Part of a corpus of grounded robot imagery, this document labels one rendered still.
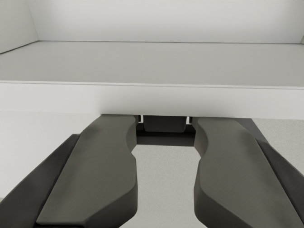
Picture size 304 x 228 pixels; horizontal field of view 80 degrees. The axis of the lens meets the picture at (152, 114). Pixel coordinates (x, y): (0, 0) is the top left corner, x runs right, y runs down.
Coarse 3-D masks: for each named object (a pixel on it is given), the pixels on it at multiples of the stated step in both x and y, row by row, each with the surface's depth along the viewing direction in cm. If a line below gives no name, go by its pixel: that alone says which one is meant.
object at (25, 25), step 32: (0, 0) 12; (32, 0) 15; (64, 0) 15; (96, 0) 15; (128, 0) 15; (160, 0) 14; (192, 0) 14; (224, 0) 14; (256, 0) 14; (288, 0) 14; (0, 32) 13; (32, 32) 16; (64, 32) 16; (96, 32) 16; (128, 32) 16; (160, 32) 16; (192, 32) 16; (224, 32) 15; (256, 32) 15; (288, 32) 15
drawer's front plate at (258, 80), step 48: (48, 48) 14; (96, 48) 14; (144, 48) 14; (192, 48) 14; (240, 48) 14; (288, 48) 14; (0, 96) 9; (48, 96) 9; (96, 96) 9; (144, 96) 9; (192, 96) 9; (240, 96) 8; (288, 96) 8
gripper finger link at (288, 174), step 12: (264, 144) 8; (276, 156) 7; (276, 168) 6; (288, 168) 6; (288, 180) 6; (300, 180) 6; (288, 192) 6; (300, 192) 6; (300, 204) 5; (300, 216) 5
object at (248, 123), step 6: (186, 120) 119; (240, 120) 67; (246, 120) 66; (252, 120) 65; (246, 126) 63; (252, 126) 62; (252, 132) 60; (258, 132) 60; (258, 138) 57; (264, 138) 57
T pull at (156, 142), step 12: (144, 120) 12; (156, 120) 12; (168, 120) 11; (180, 120) 11; (144, 132) 12; (156, 132) 12; (168, 132) 12; (180, 132) 12; (192, 132) 12; (144, 144) 13; (156, 144) 12; (168, 144) 12; (180, 144) 12; (192, 144) 12
